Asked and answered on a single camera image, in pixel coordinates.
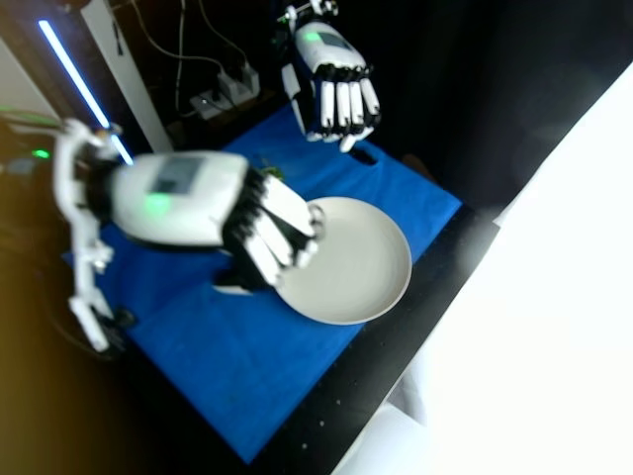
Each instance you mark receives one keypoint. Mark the white power strip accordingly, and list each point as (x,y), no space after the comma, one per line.
(237,84)

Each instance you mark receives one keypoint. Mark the white upright panel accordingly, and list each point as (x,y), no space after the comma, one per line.
(128,74)

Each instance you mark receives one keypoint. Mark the white round plate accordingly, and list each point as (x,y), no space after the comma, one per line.
(356,267)

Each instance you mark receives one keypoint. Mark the white LED light strip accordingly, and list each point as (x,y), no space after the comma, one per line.
(74,74)

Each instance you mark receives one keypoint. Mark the blue cloth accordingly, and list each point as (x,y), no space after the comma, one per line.
(237,356)

